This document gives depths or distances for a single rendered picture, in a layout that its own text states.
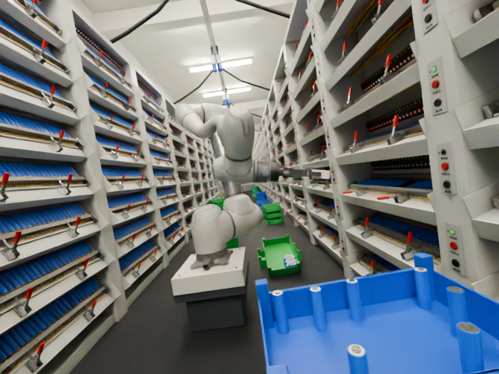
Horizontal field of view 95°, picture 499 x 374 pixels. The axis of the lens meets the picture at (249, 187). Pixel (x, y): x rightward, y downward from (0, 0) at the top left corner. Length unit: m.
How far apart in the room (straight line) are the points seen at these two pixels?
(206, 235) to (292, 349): 0.77
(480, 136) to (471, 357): 0.43
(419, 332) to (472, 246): 0.32
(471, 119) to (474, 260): 0.31
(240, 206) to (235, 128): 0.54
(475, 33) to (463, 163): 0.25
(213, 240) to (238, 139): 0.53
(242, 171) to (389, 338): 0.61
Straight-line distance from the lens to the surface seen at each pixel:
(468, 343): 0.36
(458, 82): 0.69
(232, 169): 0.82
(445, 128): 0.71
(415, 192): 0.89
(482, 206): 0.71
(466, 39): 0.69
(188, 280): 1.08
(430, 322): 0.47
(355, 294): 0.43
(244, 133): 0.75
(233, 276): 1.04
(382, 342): 0.42
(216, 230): 1.10
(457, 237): 0.73
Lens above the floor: 0.66
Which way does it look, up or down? 3 degrees down
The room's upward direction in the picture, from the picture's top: 9 degrees counter-clockwise
